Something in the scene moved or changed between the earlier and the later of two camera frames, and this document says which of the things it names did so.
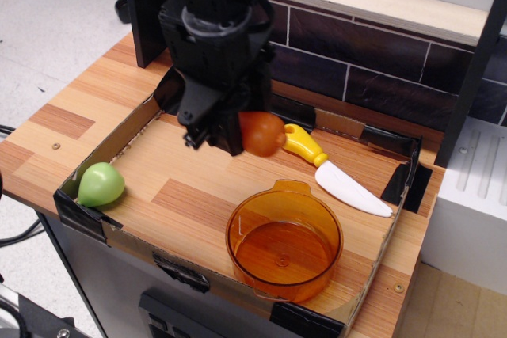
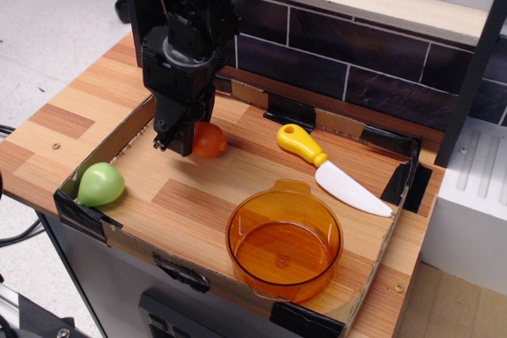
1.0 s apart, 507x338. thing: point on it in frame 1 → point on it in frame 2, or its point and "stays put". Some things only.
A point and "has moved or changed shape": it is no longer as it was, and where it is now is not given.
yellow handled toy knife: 335,180 stays put
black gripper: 207,50 → 180,93
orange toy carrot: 262,134 has moved or changed shape
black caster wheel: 123,10 stays put
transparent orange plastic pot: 284,241 stays put
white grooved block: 467,235 stays put
